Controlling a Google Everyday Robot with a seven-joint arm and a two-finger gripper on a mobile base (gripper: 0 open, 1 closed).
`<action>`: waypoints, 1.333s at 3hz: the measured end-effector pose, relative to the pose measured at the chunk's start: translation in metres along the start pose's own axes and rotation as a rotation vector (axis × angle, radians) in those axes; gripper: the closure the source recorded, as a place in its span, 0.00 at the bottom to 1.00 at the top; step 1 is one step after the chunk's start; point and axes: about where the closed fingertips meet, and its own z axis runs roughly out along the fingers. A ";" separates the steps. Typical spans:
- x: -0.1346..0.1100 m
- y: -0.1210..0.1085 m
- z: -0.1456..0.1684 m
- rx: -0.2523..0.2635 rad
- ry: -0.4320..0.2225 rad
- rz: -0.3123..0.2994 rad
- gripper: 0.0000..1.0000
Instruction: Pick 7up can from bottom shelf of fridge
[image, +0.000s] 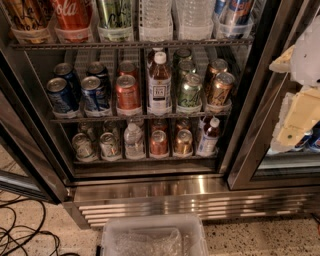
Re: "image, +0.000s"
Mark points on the red coca cola can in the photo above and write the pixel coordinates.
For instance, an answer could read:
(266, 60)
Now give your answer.
(74, 17)

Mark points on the orange soda can middle front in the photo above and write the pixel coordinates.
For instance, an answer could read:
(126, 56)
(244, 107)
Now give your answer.
(127, 92)

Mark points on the blue red bull can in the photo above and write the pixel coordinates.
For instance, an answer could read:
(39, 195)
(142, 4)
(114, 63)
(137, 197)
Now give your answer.
(233, 14)

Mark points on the steel fridge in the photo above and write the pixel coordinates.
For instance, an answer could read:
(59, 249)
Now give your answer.
(103, 188)

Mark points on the green lacroix can rear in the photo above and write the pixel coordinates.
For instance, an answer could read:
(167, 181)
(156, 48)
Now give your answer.
(182, 54)

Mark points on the clear water bottle bottom shelf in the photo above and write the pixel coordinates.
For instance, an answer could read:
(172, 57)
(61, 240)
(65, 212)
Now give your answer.
(133, 141)

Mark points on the orange soda can bottom rear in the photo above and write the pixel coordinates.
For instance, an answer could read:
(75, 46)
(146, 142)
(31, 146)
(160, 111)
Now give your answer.
(159, 124)

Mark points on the orange lacroix can top shelf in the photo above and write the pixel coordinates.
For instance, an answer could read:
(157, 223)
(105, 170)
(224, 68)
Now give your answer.
(31, 20)

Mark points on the gold soda can bottom rear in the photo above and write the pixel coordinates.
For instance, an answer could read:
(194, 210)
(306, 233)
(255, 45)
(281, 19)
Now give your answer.
(182, 123)

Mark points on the tea bottle bottom shelf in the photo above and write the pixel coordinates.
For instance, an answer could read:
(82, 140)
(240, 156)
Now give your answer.
(209, 137)

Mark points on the blue pepsi can left rear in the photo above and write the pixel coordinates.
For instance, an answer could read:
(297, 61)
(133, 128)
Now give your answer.
(67, 72)

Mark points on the gold lacroix can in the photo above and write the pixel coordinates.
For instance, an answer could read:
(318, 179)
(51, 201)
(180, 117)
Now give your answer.
(221, 88)
(214, 67)

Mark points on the green lacroix can front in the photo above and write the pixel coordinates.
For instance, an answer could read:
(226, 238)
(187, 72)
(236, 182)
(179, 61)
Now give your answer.
(189, 93)

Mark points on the green lacroix can top shelf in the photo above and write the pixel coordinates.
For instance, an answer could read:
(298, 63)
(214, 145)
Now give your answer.
(115, 23)

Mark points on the orange soda can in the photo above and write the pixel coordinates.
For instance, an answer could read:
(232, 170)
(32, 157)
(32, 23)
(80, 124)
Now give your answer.
(127, 92)
(159, 124)
(127, 67)
(158, 143)

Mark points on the green 7up can left front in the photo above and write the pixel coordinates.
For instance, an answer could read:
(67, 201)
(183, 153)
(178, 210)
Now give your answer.
(82, 146)

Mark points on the green 7up can left rear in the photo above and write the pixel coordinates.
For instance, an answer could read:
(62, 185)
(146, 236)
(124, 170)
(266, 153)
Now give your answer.
(88, 129)

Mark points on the orange soda can middle rear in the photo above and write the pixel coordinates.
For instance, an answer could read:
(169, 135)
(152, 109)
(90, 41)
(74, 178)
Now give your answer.
(127, 67)

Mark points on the green lacroix can middle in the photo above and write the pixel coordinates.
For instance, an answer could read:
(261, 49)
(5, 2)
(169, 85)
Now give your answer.
(185, 67)

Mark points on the pepsi can right compartment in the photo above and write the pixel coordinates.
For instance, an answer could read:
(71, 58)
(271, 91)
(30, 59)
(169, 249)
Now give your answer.
(300, 145)

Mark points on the orange soda can bottom front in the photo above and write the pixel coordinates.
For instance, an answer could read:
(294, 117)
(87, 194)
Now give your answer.
(158, 143)

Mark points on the right glass fridge door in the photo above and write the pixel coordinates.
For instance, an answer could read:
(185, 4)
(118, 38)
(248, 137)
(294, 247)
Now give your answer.
(255, 110)

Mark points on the clear water bottle top left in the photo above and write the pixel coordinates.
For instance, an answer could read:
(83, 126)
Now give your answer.
(155, 20)

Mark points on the gold soda can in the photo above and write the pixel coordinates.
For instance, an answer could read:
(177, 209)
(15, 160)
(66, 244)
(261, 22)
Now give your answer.
(183, 142)
(182, 123)

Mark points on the blue can right far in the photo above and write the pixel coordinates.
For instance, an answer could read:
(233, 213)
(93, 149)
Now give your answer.
(314, 141)

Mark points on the gold soda can bottom front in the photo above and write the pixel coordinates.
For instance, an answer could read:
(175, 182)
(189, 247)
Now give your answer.
(183, 142)

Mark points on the pure leaf tea bottle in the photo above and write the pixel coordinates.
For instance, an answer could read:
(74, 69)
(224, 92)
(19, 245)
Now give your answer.
(159, 85)

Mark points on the clear plastic bin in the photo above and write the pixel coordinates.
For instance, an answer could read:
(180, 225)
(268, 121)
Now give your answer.
(162, 235)

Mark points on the clear water bottle top right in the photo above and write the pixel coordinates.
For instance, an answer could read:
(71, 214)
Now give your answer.
(193, 19)

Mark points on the gold lacroix can rear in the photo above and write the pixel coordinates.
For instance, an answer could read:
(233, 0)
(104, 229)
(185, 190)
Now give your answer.
(214, 67)

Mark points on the gold lacroix can front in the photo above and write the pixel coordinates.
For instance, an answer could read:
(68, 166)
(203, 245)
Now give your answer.
(221, 88)

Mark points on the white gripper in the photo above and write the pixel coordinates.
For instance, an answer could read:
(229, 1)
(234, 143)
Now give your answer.
(308, 61)

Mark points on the blue pepsi can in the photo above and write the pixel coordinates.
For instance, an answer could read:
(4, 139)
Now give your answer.
(61, 96)
(67, 72)
(98, 69)
(95, 94)

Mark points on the open left fridge door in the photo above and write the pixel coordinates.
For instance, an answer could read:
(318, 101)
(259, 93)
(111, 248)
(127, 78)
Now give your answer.
(25, 134)

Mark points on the blue pepsi can left front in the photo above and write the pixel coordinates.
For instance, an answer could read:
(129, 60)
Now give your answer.
(61, 96)

